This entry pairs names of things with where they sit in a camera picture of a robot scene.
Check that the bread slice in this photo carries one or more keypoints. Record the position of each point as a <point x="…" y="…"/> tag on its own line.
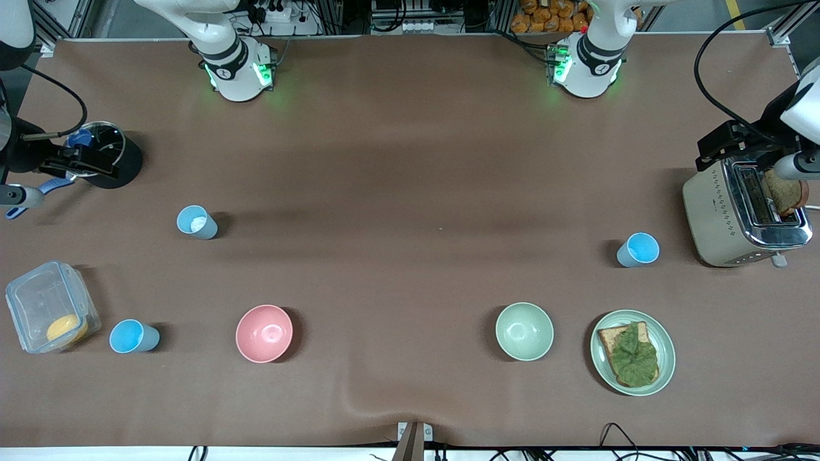
<point x="607" y="339"/>

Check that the pale green bowl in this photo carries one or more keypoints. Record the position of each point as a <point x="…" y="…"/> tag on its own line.
<point x="524" y="331"/>

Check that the brown table cloth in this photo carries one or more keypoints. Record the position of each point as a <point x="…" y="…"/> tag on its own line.
<point x="410" y="160"/>

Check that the clear plastic container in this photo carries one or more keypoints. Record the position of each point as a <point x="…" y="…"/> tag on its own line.
<point x="38" y="301"/>

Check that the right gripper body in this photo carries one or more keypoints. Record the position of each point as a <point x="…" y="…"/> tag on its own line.
<point x="27" y="155"/>

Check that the blue plastic cup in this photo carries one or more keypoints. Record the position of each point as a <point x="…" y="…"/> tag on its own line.
<point x="626" y="255"/>
<point x="148" y="338"/>

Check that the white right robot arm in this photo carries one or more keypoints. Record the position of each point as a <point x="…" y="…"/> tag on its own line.
<point x="234" y="77"/>

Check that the aluminium frame profile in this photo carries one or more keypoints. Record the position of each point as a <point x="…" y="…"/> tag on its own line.
<point x="61" y="25"/>
<point x="785" y="29"/>

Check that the pale green plate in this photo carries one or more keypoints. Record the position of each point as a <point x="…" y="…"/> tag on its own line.
<point x="666" y="349"/>

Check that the black cooking pot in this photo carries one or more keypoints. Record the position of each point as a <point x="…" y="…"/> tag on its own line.
<point x="128" y="163"/>

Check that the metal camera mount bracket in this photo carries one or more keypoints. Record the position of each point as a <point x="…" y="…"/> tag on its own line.
<point x="414" y="442"/>

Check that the beige chrome toaster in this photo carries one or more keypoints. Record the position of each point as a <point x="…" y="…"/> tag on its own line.
<point x="711" y="218"/>

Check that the pink bowl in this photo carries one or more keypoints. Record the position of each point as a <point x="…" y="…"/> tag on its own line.
<point x="264" y="334"/>

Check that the brown toast slice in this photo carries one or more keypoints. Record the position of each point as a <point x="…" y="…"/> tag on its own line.
<point x="787" y="195"/>

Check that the green lettuce leaf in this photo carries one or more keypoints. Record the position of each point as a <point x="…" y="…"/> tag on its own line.
<point x="634" y="358"/>

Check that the orange round food piece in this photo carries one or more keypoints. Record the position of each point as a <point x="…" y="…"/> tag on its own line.
<point x="66" y="328"/>

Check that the white power strip with plugs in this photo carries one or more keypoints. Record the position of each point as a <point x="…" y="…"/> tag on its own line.
<point x="277" y="13"/>

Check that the blue cup with white wad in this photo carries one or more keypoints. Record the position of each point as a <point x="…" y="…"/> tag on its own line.
<point x="206" y="230"/>

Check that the glass lid with blue knob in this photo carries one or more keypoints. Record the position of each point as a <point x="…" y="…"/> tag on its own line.
<point x="106" y="137"/>

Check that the white crumpled wad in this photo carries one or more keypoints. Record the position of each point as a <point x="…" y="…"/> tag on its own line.
<point x="198" y="223"/>

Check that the bag of orange buns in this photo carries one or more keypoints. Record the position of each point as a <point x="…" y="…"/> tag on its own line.
<point x="551" y="18"/>

